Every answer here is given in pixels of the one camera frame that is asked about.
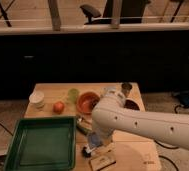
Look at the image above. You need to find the black floor cable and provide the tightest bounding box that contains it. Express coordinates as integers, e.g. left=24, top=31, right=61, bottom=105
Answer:
left=154, top=103, right=186, bottom=171

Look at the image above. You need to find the wooden block holder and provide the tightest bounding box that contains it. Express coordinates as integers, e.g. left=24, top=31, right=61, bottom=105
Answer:
left=89, top=150, right=116, bottom=171

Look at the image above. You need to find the green cucumber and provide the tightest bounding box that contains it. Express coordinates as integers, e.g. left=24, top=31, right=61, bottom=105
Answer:
left=76, top=124, right=91, bottom=135

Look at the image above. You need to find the orange tomato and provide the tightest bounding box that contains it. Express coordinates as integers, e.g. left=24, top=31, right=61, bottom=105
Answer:
left=53, top=101, right=65, bottom=114

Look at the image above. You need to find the black office chair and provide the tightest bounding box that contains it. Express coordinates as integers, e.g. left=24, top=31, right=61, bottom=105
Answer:
left=80, top=0, right=150, bottom=25

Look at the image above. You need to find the orange bowl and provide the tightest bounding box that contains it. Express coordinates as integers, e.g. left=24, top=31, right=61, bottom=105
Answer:
left=76, top=92, right=100, bottom=115

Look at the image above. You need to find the dark brown bowl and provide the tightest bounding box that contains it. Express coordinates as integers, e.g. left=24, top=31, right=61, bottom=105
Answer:
left=124, top=99, right=139, bottom=110

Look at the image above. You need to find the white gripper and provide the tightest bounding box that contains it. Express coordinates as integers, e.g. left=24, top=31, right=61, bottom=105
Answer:
left=92, top=123, right=114, bottom=146

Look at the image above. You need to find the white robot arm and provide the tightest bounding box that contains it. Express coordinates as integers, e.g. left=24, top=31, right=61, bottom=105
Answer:
left=92, top=91, right=189, bottom=150

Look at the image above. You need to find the white dish brush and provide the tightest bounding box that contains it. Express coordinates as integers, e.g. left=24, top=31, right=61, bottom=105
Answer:
left=81, top=146, right=96, bottom=158

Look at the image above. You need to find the clear plastic cup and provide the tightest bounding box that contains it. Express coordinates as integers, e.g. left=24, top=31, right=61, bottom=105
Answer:
left=103, top=87, right=116, bottom=96

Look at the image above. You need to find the metal spoon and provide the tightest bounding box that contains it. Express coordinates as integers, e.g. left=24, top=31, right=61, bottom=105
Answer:
left=77, top=115, right=92, bottom=125

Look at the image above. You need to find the blue sponge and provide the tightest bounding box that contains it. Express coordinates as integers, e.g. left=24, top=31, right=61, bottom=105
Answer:
left=88, top=133, right=103, bottom=149

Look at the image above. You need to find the green plastic cup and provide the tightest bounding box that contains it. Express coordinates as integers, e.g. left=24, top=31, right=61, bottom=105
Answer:
left=68, top=88, right=79, bottom=103

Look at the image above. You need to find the dark metal can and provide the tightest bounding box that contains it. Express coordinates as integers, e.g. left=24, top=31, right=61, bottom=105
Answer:
left=121, top=82, right=132, bottom=96

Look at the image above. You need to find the green plastic tray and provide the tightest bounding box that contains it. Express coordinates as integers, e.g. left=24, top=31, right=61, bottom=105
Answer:
left=4, top=116, right=76, bottom=171

